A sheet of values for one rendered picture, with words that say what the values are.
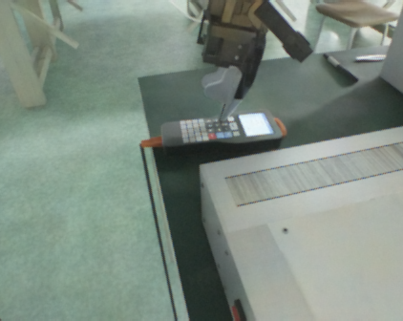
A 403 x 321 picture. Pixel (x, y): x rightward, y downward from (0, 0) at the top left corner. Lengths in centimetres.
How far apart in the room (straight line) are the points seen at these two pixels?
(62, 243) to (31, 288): 21
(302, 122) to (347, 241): 34
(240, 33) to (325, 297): 33
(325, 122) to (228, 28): 27
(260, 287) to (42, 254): 124
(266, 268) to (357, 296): 7
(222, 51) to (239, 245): 27
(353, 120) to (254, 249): 42
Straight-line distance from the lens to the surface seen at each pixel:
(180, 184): 48
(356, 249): 31
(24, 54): 220
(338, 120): 64
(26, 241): 153
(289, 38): 49
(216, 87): 50
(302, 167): 36
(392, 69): 80
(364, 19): 220
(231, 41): 46
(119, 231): 141
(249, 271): 27
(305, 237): 30
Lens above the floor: 109
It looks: 42 degrees down
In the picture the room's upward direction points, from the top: 2 degrees counter-clockwise
